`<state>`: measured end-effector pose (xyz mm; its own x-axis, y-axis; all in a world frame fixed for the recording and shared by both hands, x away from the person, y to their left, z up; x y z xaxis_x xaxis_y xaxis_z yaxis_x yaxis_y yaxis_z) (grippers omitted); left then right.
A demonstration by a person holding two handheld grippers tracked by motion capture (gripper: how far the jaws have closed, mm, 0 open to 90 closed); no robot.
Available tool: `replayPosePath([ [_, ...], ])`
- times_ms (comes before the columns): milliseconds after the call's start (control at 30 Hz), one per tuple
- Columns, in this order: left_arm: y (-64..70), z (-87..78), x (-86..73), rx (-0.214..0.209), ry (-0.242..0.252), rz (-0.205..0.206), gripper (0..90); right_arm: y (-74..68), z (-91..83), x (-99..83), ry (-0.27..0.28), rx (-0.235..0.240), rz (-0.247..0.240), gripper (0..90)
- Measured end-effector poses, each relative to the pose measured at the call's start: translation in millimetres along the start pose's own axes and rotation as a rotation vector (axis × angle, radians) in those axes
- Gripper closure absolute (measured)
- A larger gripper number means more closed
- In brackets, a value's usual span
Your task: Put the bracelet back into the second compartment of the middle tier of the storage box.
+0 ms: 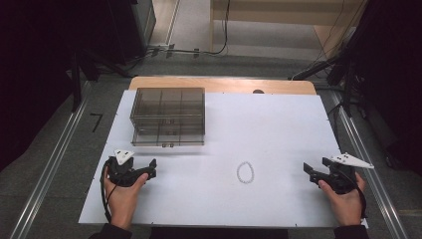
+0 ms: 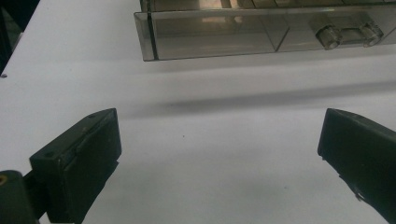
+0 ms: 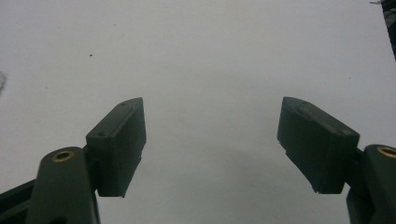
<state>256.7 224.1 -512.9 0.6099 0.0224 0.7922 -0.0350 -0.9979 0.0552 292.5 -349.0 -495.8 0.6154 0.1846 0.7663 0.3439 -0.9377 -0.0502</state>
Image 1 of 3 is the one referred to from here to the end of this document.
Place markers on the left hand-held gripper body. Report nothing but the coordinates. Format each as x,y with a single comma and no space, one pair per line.
122,172

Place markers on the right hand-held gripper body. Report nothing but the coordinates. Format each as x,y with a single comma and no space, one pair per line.
341,179

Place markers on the person's right hand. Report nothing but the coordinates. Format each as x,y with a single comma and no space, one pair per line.
346,207

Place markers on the person's left hand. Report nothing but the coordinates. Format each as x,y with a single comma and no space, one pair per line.
122,202

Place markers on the smoky clear acrylic drawer box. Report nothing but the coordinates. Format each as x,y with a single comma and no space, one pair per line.
167,116

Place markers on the dark round table grommet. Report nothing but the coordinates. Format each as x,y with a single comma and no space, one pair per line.
258,91

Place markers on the black metal stand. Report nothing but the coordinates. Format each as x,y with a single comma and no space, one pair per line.
348,83
77,79

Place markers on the black power strip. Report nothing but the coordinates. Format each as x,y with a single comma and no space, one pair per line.
312,70

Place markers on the dark curtain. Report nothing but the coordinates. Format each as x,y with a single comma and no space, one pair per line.
394,73
36,66

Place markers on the black cabinet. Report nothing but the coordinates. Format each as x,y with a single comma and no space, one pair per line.
132,26

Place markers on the light wooden furniture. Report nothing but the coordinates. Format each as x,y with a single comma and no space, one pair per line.
282,13

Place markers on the metal floor rail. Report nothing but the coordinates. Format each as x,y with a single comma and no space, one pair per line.
49,166
371,179

